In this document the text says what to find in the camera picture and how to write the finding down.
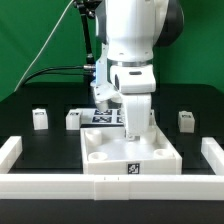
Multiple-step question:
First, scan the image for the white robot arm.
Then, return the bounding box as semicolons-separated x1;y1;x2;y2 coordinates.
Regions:
93;0;184;140

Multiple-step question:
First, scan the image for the white U-shaped fence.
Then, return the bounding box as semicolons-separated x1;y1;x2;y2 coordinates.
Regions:
0;136;224;200

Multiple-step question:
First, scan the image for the AprilTag marker sheet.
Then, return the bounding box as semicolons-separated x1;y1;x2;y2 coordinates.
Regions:
69;108;123;125

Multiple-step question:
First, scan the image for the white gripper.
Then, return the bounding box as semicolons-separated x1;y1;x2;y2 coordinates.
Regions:
110;65;156;141

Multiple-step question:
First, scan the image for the white cable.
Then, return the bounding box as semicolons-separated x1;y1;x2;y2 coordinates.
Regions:
13;0;75;93

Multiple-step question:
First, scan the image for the black cable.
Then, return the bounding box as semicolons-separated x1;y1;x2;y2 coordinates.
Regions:
22;65;98;86

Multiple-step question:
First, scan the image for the white square table top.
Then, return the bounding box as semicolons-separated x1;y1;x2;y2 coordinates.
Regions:
80;126;182;175

